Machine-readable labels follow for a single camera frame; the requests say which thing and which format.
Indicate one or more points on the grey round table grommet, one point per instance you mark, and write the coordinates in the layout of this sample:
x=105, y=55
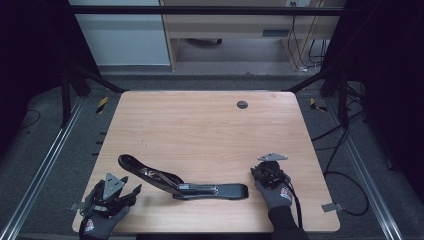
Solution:
x=242, y=104

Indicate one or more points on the black curtain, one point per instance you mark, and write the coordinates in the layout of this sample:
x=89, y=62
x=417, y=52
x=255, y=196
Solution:
x=393, y=66
x=30, y=50

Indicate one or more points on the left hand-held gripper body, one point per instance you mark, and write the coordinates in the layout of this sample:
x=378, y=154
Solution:
x=111, y=186

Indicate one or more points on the black stapler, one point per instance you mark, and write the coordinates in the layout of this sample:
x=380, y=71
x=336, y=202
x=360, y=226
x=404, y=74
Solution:
x=230, y=191

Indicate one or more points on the yellow black tape strip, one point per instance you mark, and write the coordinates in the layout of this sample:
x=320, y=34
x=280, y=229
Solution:
x=102, y=105
x=313, y=104

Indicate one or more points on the grey tape tab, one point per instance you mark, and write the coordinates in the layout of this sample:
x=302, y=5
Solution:
x=331, y=207
x=76, y=206

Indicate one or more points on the person's left hand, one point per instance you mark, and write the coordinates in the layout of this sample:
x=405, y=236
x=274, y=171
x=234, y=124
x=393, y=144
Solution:
x=100, y=226

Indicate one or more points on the black chair base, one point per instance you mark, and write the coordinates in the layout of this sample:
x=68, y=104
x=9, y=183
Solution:
x=203, y=41

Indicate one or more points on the light wooden desk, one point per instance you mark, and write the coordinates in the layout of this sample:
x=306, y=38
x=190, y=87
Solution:
x=230, y=25

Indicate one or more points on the black metal stand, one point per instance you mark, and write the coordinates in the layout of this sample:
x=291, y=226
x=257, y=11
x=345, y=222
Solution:
x=65, y=100
x=343, y=100

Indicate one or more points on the aluminium floor rail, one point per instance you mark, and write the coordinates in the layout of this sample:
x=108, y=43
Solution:
x=360, y=166
x=50, y=153

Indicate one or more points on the white cabinet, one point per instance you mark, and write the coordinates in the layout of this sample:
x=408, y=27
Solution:
x=123, y=40

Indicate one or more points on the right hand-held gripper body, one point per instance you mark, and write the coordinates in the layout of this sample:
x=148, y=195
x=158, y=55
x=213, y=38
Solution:
x=270, y=173

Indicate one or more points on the black horizontal frame bar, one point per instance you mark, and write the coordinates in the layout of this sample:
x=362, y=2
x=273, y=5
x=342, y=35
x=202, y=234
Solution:
x=200, y=10

